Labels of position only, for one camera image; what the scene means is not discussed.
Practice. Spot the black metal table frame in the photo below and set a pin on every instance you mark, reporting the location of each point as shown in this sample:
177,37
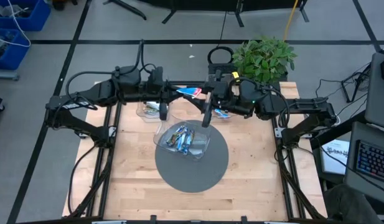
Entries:
138,222

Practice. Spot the white printed paper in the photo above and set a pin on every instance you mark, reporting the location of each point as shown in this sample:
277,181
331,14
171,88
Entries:
335,161

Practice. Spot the colourful Chewy granola bar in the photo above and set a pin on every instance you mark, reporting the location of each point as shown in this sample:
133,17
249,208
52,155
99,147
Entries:
222,114

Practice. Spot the green leafy plant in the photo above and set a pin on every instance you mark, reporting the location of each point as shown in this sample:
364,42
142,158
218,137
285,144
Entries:
263,59

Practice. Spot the person's knee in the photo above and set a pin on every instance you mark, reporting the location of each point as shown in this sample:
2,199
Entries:
350,205

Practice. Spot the grey desk tray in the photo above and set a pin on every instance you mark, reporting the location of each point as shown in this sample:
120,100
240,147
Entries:
366,130

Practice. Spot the black backlit keyboard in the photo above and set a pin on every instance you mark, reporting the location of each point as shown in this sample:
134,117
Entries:
373,160

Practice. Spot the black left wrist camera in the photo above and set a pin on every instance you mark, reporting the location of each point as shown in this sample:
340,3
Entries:
156,77

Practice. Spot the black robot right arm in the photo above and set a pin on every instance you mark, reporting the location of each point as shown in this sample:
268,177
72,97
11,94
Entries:
303,104

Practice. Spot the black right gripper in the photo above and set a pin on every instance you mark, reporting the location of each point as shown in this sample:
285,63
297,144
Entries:
226,102

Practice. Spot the black desk bar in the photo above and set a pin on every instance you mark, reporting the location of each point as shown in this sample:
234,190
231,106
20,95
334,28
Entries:
338,129

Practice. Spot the round grey woven placemat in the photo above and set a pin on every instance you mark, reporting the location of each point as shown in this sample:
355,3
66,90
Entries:
191,174

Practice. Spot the yellow plant stake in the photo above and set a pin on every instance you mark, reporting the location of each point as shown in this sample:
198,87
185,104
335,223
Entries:
289,23

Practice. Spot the grey flat base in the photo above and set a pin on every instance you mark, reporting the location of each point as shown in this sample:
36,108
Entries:
5,75

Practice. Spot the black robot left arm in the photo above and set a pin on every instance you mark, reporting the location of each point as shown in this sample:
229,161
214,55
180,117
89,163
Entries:
101,90

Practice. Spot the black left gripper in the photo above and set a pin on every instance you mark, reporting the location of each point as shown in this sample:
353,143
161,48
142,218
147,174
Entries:
152,96

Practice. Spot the black stand leg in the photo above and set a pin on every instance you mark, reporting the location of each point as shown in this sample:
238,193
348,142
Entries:
126,9

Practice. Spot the blue storage bin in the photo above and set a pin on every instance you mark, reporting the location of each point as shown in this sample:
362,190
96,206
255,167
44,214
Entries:
39,18
19,56

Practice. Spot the black mesh basket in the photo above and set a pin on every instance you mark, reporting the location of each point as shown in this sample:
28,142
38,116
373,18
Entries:
224,67

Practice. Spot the grey closed laptop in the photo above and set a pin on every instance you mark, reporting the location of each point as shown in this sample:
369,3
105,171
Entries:
378,93

